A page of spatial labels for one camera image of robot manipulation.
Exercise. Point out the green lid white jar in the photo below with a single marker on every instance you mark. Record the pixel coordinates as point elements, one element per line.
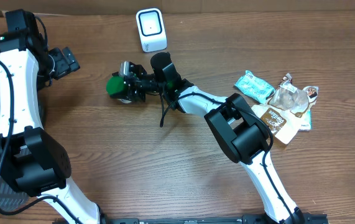
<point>117,89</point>

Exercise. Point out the white barcode scanner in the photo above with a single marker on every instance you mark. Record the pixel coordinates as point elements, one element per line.
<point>151,30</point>

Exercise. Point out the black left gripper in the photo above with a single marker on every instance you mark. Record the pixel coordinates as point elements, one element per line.
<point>68,62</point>

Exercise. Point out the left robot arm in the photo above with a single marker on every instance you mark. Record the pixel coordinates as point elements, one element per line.
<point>52,177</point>

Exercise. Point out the beige brown bag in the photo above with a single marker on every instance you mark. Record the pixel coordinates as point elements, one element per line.
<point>285,111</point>

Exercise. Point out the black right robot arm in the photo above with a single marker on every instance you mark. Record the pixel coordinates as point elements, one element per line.
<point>243,137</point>

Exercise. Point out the brown cardboard backdrop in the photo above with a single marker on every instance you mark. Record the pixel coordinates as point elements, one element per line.
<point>117,7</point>

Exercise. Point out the teal snack packet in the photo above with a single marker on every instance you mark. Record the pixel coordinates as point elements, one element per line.
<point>254,87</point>

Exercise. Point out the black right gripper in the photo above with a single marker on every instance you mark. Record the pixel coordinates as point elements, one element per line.
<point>137,94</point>

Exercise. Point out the teal white tissue pack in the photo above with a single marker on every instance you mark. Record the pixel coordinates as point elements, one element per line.
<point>306,122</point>

